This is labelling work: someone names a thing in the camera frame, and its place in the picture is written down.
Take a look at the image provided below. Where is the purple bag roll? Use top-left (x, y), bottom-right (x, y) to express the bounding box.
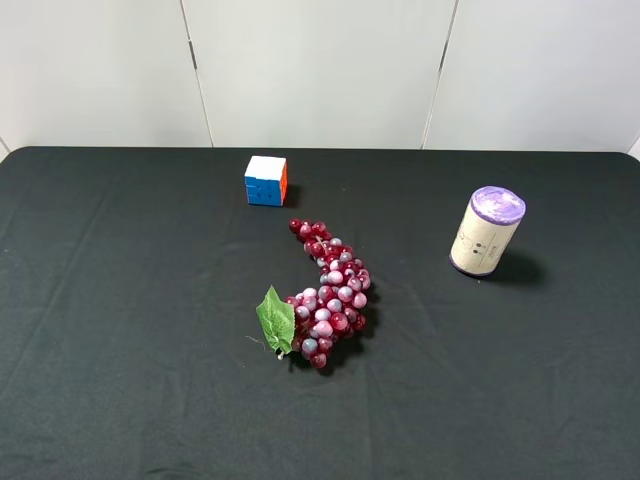
top-left (449, 186), bottom-right (526, 277)

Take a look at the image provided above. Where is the colourful puzzle cube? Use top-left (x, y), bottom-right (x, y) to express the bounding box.
top-left (244, 156), bottom-right (288, 207)

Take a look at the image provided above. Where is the red artificial grape bunch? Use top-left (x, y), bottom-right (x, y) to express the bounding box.
top-left (256, 218), bottom-right (372, 370)

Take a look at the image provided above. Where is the black tablecloth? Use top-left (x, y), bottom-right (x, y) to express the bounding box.
top-left (1, 147), bottom-right (639, 479)

